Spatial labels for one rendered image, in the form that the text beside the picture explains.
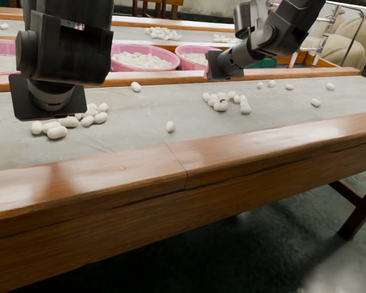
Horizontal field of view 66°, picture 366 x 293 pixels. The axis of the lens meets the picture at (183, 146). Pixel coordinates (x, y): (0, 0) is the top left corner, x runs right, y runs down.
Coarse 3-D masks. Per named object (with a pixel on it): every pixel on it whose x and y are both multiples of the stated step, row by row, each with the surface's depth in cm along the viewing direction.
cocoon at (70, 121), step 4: (68, 116) 60; (60, 120) 59; (64, 120) 59; (68, 120) 59; (72, 120) 59; (76, 120) 60; (64, 124) 59; (68, 124) 59; (72, 124) 59; (76, 124) 60
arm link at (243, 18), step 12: (252, 0) 59; (240, 12) 60; (252, 12) 59; (264, 12) 59; (240, 24) 60; (252, 24) 59; (252, 36) 56; (264, 36) 53; (276, 36) 53; (252, 48) 56
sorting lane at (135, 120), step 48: (0, 96) 66; (96, 96) 74; (144, 96) 79; (192, 96) 84; (240, 96) 91; (288, 96) 98; (336, 96) 107; (0, 144) 52; (48, 144) 54; (96, 144) 57; (144, 144) 60
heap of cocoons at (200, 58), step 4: (184, 56) 116; (188, 56) 115; (192, 56) 117; (196, 56) 117; (200, 56) 117; (204, 56) 119; (192, 60) 112; (196, 60) 115; (200, 60) 115; (204, 60) 115; (204, 64) 111; (184, 68) 108
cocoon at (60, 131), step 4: (52, 128) 55; (56, 128) 55; (60, 128) 56; (64, 128) 56; (48, 132) 55; (52, 132) 55; (56, 132) 55; (60, 132) 56; (64, 132) 56; (48, 136) 55; (52, 136) 55; (56, 136) 55; (60, 136) 56
